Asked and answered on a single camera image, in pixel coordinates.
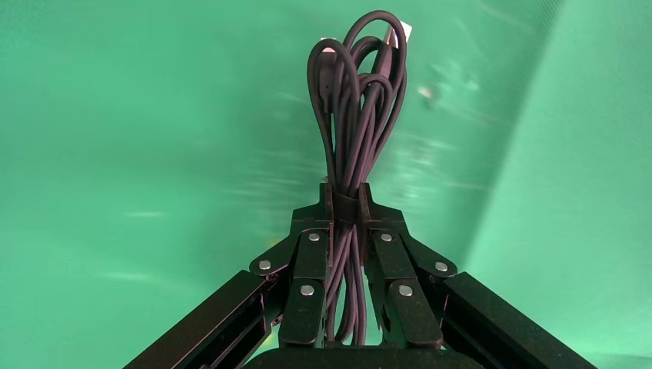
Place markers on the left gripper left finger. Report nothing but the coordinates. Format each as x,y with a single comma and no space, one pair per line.
305,305

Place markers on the green table mat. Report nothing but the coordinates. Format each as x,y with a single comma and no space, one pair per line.
153,127

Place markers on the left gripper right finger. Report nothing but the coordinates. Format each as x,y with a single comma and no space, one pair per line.
407,310

